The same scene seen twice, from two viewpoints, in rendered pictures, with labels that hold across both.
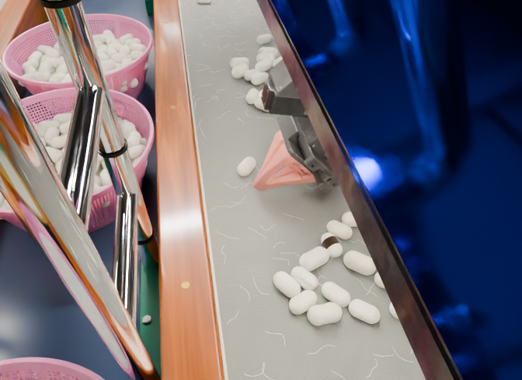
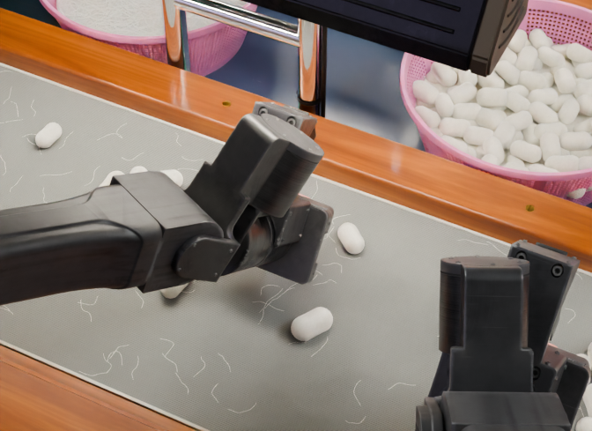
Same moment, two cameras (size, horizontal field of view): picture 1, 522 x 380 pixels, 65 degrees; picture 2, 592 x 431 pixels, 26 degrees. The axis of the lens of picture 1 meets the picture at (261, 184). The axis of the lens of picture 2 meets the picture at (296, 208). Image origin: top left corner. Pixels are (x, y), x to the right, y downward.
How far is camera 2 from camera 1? 115 cm
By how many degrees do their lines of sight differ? 75
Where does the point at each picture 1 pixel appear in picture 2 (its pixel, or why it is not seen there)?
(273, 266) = not seen: hidden behind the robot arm
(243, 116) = not seen: hidden behind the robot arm
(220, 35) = not seen: outside the picture
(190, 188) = (345, 157)
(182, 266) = (248, 110)
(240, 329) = (163, 138)
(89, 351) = (274, 94)
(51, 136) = (580, 99)
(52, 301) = (353, 85)
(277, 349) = (122, 151)
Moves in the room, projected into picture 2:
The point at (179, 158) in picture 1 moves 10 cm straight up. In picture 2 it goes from (406, 169) to (413, 90)
